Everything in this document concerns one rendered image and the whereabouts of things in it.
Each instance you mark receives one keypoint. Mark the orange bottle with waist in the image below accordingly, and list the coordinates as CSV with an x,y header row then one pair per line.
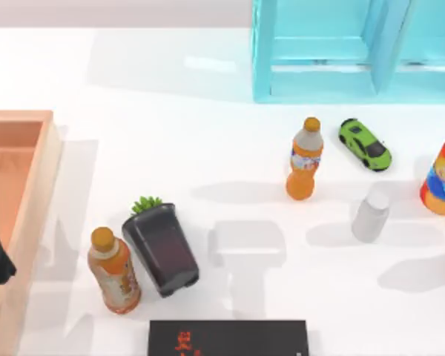
x,y
305,163

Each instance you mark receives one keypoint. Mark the black plant pot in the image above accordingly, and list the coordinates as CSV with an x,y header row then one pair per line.
x,y
163,244

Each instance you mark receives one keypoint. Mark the orange bottle straight sided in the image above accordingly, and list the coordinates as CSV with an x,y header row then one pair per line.
x,y
115,274

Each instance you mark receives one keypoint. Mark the green toy car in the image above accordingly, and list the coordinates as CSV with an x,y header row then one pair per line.
x,y
365,144

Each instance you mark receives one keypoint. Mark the white bottle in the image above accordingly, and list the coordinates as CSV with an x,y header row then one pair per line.
x,y
371,219

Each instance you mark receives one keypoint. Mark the light blue rack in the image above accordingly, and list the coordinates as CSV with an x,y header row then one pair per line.
x,y
315,52

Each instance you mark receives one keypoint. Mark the black book red print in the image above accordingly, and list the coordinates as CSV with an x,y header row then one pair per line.
x,y
228,339

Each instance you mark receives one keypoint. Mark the salmon-coloured shallow box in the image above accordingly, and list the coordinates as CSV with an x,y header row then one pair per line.
x,y
11,174

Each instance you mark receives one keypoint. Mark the orange and blue can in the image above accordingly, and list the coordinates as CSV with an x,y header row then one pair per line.
x,y
443,178

